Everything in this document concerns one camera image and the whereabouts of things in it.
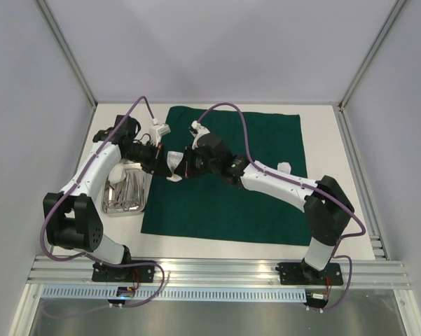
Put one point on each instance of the slotted white cable duct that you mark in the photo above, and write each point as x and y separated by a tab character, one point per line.
171	293

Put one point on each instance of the right aluminium frame post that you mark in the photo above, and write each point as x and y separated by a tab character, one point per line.
374	49

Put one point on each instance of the stainless steel instrument tray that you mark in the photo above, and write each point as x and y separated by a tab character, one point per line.
130	168

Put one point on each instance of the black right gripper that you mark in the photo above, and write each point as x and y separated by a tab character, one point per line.
188	163

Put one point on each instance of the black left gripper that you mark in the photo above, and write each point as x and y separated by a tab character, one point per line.
150	167

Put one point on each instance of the aluminium frame post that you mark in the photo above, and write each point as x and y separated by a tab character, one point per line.
55	29
374	49

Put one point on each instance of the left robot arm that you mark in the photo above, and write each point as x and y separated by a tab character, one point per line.
71	220

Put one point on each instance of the steel scissors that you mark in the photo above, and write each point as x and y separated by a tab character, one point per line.
117	195
110	196

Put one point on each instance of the dark green surgical drape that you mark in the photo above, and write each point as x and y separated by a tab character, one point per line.
207	208

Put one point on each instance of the left aluminium frame post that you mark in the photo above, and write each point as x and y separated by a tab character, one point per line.
55	29

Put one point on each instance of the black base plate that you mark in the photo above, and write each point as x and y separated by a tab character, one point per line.
301	274
139	275

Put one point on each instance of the white gauze pad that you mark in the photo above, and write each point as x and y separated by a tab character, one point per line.
117	174

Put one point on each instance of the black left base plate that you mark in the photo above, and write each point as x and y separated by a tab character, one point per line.
139	275

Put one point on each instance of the aluminium front rail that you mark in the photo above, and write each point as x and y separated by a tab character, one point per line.
232	273

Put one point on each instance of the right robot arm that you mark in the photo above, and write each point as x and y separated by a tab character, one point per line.
326	207

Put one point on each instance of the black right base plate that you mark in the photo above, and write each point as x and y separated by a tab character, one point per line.
301	274

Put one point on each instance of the clear suture packet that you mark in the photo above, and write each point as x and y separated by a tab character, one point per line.
173	160
284	167

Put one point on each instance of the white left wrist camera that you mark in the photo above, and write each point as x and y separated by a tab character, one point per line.
157	130

